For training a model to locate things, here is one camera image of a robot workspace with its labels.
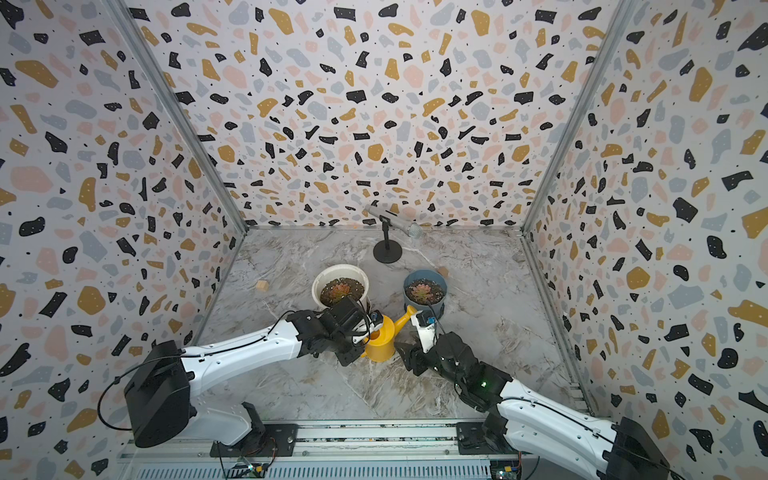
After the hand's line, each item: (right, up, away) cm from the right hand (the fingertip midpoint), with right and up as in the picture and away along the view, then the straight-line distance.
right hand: (404, 340), depth 77 cm
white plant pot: (-21, +17, +16) cm, 31 cm away
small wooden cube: (-48, +11, +25) cm, 56 cm away
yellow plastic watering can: (-6, -2, +2) cm, 7 cm away
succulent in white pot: (-20, +12, +13) cm, 27 cm away
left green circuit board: (-37, -29, -6) cm, 47 cm away
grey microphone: (+3, +30, +16) cm, 34 cm away
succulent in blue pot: (+7, +11, +16) cm, 20 cm away
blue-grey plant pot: (+10, +6, +15) cm, 19 cm away
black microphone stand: (-6, +23, +39) cm, 46 cm away
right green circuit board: (+25, -30, -5) cm, 39 cm away
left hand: (-11, -3, +5) cm, 13 cm away
